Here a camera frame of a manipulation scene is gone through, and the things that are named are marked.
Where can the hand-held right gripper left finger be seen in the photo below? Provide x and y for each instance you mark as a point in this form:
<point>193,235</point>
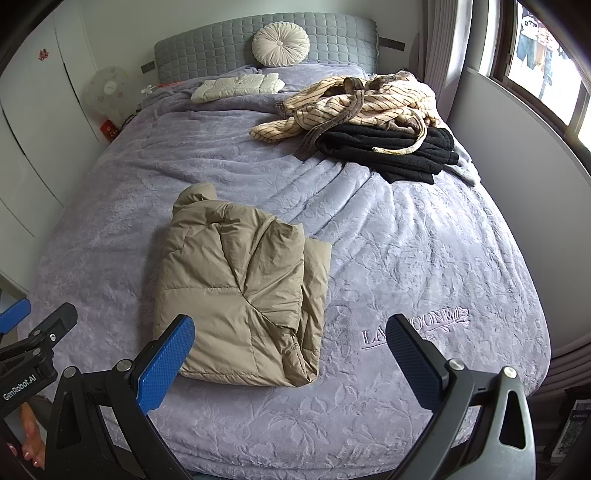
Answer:
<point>166,364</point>

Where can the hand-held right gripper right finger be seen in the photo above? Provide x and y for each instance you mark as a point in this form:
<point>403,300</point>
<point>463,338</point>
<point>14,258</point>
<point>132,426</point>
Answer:
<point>413,364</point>

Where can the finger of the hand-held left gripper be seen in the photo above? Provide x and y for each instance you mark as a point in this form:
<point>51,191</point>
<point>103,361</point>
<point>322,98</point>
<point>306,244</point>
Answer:
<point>14,314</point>
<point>57,321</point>

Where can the beige puffer jacket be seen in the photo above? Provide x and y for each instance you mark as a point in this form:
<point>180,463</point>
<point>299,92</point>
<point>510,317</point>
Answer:
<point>240,300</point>

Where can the person's left hand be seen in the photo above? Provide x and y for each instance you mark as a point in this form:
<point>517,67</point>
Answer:
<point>33,438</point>

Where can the purple embossed blanket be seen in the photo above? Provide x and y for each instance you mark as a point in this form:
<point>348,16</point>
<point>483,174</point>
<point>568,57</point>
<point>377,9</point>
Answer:
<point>392,230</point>

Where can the ribbed radiator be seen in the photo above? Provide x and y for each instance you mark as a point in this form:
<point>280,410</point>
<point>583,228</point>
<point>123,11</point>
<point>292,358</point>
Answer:
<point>570,369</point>

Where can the dark printed box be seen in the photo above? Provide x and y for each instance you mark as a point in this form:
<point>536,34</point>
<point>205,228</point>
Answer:
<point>570,427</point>

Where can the white wardrobe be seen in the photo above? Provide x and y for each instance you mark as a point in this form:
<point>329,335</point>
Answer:
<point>37,138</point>

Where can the red box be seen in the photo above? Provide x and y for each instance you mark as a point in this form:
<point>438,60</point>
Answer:
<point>110,129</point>

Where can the black folded garment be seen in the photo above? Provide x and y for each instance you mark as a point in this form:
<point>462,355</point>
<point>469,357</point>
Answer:
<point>383,147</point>

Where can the white standing fan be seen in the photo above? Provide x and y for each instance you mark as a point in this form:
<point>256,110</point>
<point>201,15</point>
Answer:
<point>107,87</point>

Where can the red paper decal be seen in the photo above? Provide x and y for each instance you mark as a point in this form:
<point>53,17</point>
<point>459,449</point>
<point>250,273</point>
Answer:
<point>44,54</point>

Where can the cream striped robe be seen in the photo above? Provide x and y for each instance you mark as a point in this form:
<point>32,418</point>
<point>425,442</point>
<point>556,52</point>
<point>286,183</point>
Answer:
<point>369,104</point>

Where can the white folded puffer garment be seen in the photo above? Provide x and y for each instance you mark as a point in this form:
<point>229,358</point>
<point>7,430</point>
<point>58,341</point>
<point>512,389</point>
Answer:
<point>235,86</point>

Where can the grey quilted headboard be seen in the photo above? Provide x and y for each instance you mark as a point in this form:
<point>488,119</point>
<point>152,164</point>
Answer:
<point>207,46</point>

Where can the pale curtain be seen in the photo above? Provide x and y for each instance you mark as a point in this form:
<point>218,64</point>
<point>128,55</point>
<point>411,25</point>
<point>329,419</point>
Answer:
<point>443,46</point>

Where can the window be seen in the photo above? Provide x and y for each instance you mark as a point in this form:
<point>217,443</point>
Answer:
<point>545,60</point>

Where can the round cream cushion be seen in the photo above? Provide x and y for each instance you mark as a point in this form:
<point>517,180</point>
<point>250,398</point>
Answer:
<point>280,44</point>

